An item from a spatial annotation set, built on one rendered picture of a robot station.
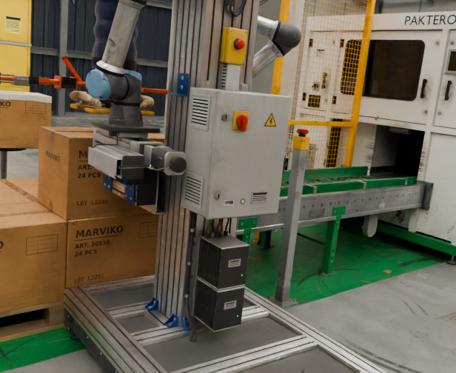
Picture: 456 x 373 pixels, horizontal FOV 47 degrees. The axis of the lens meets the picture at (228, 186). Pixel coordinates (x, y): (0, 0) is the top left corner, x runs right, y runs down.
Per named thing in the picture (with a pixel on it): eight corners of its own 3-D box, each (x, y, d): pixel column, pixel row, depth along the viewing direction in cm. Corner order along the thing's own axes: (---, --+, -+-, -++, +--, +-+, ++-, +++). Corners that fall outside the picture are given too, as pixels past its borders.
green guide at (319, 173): (357, 173, 477) (359, 163, 475) (367, 175, 469) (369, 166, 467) (223, 181, 374) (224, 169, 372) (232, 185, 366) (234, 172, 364)
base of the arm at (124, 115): (149, 126, 225) (150, 103, 223) (116, 126, 216) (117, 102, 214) (133, 123, 237) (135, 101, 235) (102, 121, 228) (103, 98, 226)
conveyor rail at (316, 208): (416, 205, 434) (420, 183, 430) (421, 206, 430) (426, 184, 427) (192, 238, 285) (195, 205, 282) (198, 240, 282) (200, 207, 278)
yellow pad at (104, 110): (145, 113, 278) (145, 103, 277) (154, 115, 270) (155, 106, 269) (84, 111, 257) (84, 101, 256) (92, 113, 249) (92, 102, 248)
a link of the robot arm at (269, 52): (204, 92, 258) (290, 18, 251) (206, 92, 273) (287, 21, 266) (220, 111, 260) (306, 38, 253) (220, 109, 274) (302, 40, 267)
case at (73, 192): (137, 194, 315) (141, 128, 307) (172, 211, 284) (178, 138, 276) (37, 200, 277) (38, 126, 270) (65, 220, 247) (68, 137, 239)
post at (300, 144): (280, 297, 319) (301, 135, 300) (289, 302, 314) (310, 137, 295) (273, 300, 315) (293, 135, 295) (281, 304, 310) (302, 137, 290)
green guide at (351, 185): (409, 185, 437) (411, 175, 436) (421, 188, 430) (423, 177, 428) (275, 199, 334) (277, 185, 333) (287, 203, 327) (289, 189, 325)
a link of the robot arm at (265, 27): (299, 50, 243) (199, 15, 240) (296, 52, 254) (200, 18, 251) (307, 26, 241) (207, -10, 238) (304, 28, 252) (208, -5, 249)
